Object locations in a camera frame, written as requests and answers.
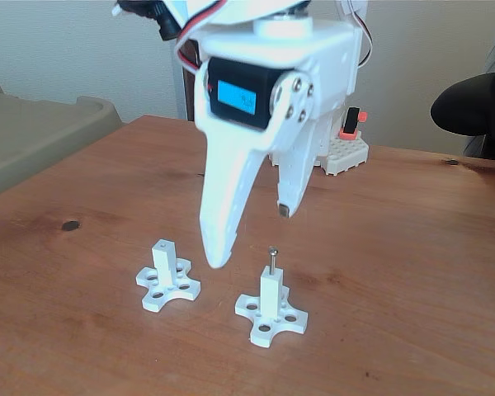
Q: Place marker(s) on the white cross-base post stand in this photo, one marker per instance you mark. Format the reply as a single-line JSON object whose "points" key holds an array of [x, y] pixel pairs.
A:
{"points": [[270, 297], [165, 264]]}

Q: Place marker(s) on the orange and black switch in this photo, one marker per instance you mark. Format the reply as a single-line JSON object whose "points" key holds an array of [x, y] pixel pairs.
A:
{"points": [[352, 121]]}

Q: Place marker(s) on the beige plastic bin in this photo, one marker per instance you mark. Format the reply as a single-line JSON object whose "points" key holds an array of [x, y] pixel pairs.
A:
{"points": [[33, 132]]}

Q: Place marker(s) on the white studded brick block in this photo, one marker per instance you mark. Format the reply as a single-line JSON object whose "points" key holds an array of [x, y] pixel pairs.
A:
{"points": [[346, 156]]}

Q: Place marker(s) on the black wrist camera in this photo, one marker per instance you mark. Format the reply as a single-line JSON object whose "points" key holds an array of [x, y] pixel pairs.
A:
{"points": [[167, 26]]}

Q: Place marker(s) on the small metal screw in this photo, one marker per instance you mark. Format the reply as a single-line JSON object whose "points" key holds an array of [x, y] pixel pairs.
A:
{"points": [[273, 260]]}

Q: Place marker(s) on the black office chair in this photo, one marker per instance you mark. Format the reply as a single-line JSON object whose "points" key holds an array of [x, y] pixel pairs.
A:
{"points": [[470, 103]]}

